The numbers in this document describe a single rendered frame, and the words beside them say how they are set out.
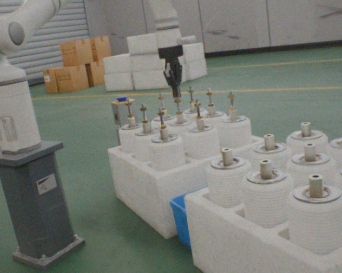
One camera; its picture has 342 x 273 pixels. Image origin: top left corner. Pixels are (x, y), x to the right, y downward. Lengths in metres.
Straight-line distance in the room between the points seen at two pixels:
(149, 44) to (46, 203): 3.05
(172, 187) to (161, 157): 0.09
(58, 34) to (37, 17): 6.36
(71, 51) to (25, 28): 4.08
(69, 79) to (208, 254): 4.26
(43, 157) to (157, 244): 0.37
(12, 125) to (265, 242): 0.65
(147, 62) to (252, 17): 2.96
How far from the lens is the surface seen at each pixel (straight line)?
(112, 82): 4.37
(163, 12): 1.19
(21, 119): 1.03
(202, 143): 1.12
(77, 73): 5.02
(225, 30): 6.85
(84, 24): 7.92
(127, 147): 1.29
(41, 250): 1.11
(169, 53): 1.19
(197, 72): 4.41
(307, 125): 0.98
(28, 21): 1.08
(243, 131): 1.19
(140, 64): 4.08
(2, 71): 1.03
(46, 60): 7.23
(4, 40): 1.00
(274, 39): 6.52
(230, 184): 0.82
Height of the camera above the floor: 0.54
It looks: 14 degrees down
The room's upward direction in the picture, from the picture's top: 9 degrees counter-clockwise
